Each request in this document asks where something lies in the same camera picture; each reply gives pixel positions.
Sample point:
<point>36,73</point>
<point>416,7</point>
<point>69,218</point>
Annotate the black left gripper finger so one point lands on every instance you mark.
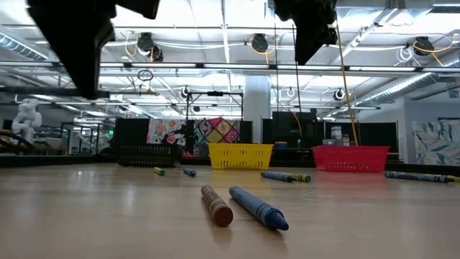
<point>75,36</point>

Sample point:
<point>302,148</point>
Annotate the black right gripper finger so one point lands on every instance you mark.
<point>303,45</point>

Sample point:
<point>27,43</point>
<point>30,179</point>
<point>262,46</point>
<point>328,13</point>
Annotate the black background robot arm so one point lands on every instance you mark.
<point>189,138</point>

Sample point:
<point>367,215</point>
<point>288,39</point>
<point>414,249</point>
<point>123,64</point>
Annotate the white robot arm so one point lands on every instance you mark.
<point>27,118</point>

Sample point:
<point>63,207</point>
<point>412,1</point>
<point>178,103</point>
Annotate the stacked plastic containers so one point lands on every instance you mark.
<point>336,135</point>

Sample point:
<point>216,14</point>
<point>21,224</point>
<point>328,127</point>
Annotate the black partition panel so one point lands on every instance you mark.
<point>377,135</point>
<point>131,131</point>

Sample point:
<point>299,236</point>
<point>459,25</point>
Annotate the colourful patchwork quilt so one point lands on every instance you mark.
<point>215,131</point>

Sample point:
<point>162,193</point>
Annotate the red plastic basket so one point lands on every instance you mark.
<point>350,160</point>

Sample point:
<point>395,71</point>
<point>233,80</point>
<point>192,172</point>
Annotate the floral patterned cloth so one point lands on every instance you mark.
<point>158,131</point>

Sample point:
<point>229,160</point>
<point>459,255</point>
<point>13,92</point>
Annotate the yellow plastic basket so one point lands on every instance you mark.
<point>240,158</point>

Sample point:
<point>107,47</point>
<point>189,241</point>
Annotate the blue crayon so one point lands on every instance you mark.
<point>276,176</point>
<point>258,208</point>
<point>417,177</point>
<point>189,172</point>

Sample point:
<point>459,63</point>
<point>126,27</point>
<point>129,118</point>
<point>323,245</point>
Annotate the black plastic basket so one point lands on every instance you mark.
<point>147,156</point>

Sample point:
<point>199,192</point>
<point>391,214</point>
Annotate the leaf patterned cloth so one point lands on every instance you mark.
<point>436,142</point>

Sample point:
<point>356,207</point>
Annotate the brown crayon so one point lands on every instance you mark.
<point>217,206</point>

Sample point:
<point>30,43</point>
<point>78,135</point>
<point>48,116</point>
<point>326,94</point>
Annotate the black overhead camera frame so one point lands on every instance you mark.
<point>215,93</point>

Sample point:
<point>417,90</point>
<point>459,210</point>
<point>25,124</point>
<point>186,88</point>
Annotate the black aluminium rig frame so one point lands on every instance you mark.
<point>54,160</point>

